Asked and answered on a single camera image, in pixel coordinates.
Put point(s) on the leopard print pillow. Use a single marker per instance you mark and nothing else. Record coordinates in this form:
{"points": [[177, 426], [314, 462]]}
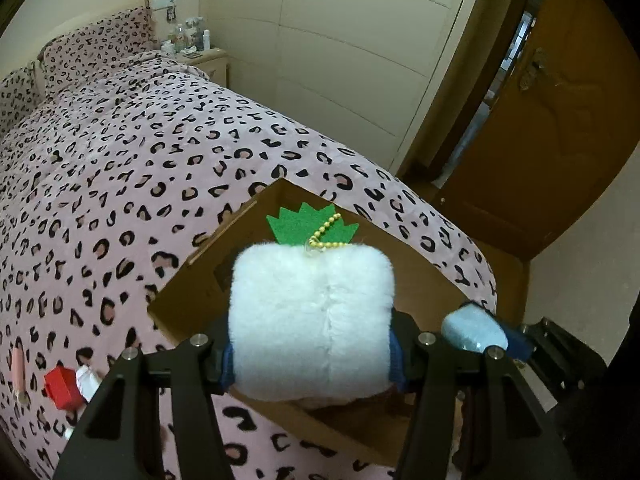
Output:
{"points": [[100, 45], [19, 96]]}

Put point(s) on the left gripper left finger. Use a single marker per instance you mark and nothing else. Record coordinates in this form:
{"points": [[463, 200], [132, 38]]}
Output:
{"points": [[118, 434]]}

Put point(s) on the left leopard print pillow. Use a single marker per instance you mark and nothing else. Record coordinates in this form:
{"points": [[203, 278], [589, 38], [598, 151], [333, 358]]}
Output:
{"points": [[19, 96]]}

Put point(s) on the beige bedside table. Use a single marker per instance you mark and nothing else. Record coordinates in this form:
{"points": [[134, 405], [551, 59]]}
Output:
{"points": [[214, 62]]}

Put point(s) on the red small box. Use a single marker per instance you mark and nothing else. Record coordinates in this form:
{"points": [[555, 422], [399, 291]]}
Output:
{"points": [[61, 387]]}

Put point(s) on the white wardrobe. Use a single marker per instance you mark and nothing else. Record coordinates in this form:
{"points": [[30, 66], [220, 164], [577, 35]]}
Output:
{"points": [[364, 72]]}

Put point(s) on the pink pen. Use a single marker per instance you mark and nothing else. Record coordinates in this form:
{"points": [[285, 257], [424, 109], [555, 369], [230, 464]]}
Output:
{"points": [[18, 375]]}

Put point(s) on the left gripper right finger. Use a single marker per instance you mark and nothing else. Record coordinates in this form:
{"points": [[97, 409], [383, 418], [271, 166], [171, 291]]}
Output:
{"points": [[507, 433]]}

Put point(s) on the wall power socket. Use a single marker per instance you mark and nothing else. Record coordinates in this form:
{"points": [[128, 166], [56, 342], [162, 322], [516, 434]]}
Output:
{"points": [[162, 4]]}

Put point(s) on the bottles on bedside table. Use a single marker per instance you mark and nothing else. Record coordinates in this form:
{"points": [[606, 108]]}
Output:
{"points": [[189, 38]]}

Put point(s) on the white cream tube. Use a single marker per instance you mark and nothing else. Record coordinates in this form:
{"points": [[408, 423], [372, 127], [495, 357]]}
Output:
{"points": [[88, 382]]}

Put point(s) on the right leopard print pillow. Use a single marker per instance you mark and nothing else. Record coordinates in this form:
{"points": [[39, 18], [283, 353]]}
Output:
{"points": [[100, 45]]}

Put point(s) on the light blue plush item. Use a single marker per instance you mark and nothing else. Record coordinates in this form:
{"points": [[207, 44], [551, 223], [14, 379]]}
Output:
{"points": [[472, 328]]}

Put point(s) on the white radish plush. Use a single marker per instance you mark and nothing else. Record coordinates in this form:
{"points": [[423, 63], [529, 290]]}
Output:
{"points": [[311, 313]]}

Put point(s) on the brown wooden door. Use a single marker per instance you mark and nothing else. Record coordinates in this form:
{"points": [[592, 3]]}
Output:
{"points": [[563, 126]]}

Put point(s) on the pink leopard print blanket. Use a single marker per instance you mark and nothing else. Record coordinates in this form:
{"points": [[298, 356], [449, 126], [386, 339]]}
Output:
{"points": [[110, 184]]}

